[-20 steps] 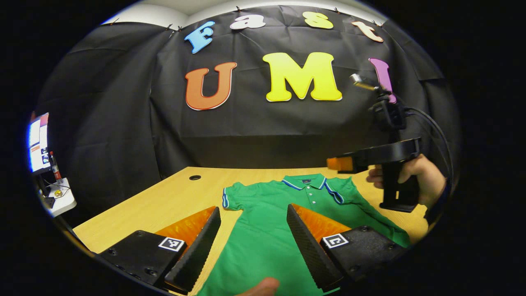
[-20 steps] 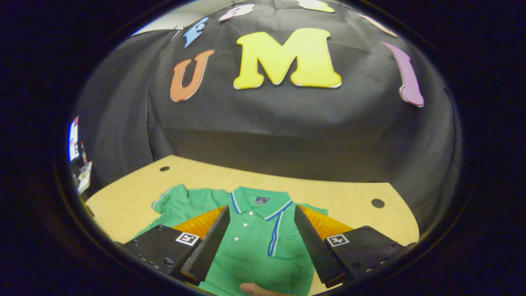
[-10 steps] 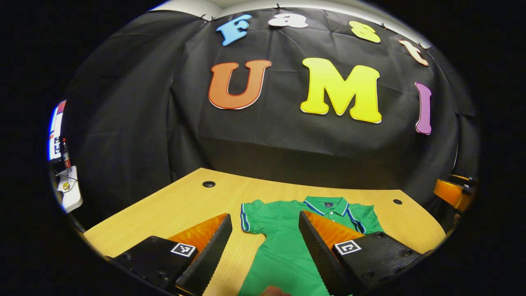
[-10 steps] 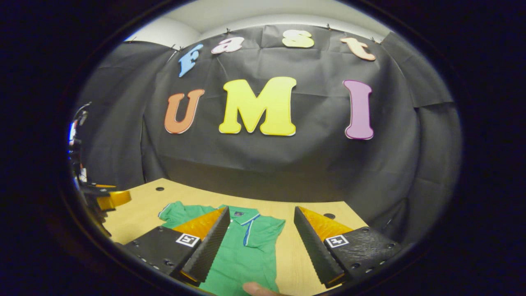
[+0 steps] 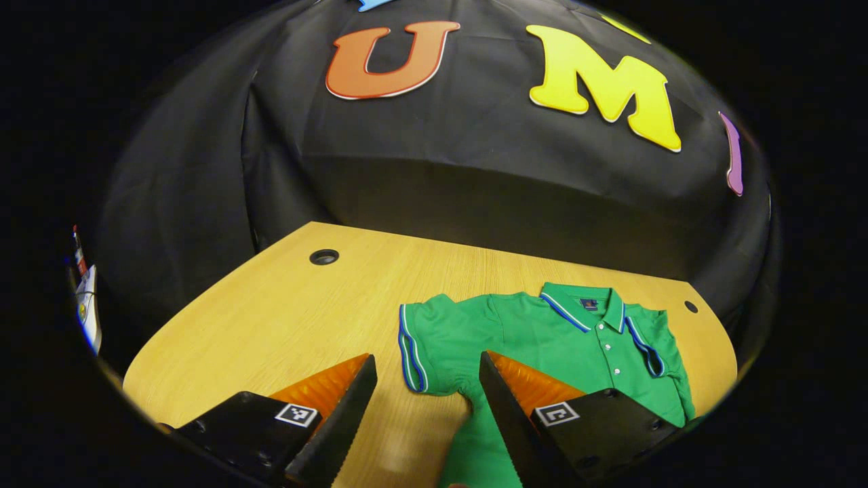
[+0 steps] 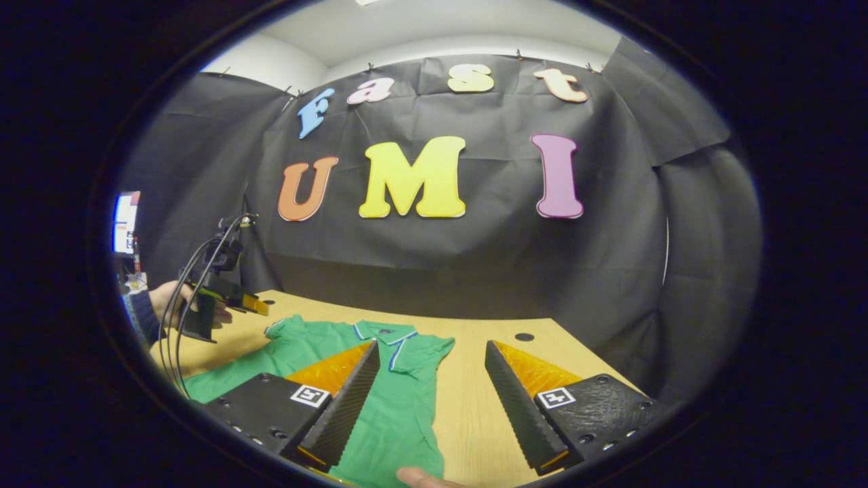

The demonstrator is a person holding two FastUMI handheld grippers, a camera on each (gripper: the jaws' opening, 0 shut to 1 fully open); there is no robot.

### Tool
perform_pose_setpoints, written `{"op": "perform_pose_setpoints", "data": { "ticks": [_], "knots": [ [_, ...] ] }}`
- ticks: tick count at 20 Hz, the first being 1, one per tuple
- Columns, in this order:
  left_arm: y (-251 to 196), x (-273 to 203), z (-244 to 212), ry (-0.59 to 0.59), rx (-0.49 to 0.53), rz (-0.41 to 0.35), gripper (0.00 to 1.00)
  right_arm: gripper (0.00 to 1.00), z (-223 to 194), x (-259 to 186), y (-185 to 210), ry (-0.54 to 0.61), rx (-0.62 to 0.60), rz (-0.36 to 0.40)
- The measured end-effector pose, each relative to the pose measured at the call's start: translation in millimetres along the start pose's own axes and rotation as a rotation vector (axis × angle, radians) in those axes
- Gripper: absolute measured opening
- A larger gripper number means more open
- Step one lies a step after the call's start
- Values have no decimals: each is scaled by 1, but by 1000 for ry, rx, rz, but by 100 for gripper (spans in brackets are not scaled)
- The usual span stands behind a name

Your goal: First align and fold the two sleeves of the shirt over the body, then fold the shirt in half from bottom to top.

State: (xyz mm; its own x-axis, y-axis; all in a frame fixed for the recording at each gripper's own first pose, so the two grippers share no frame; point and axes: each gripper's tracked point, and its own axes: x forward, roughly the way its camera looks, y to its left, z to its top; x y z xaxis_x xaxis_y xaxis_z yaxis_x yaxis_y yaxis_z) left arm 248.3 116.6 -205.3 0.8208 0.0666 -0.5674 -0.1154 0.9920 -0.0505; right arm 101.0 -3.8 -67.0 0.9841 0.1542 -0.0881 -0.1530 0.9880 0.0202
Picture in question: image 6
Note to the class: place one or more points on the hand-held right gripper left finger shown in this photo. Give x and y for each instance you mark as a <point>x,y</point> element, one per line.
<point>346,407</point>

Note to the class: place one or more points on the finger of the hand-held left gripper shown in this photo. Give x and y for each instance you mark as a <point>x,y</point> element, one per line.
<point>254,305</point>

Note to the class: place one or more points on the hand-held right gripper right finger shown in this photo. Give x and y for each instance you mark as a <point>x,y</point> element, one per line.
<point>519,413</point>

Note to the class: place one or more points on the green T-shirt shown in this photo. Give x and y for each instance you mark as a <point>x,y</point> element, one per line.
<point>400,420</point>

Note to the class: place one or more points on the black backdrop cloth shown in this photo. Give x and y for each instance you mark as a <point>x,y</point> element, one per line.
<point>441,271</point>

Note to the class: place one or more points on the white printed wall poster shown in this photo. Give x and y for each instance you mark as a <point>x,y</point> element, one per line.
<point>125,224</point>

